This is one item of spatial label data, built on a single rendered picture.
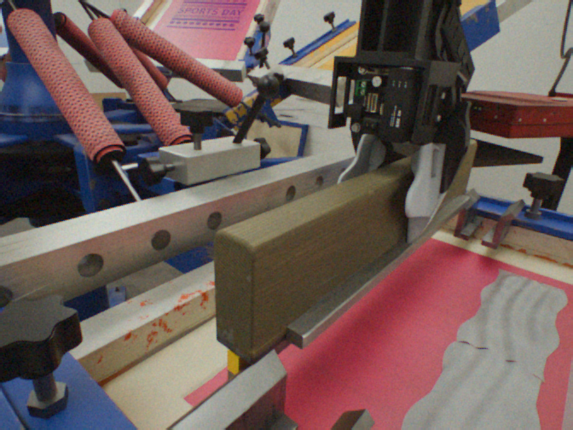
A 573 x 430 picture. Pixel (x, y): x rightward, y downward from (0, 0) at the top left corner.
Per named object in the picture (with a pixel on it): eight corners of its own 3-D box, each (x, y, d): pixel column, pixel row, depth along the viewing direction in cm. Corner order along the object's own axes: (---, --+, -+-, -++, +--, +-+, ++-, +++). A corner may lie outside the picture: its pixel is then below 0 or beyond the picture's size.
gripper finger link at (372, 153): (313, 227, 34) (338, 130, 30) (346, 211, 39) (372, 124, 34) (341, 243, 33) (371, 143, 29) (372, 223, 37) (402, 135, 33)
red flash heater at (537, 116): (518, 118, 162) (527, 89, 157) (642, 140, 123) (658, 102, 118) (402, 118, 141) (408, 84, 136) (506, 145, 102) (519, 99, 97)
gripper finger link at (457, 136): (402, 190, 32) (404, 85, 30) (411, 186, 34) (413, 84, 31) (460, 195, 29) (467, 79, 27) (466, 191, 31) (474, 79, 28)
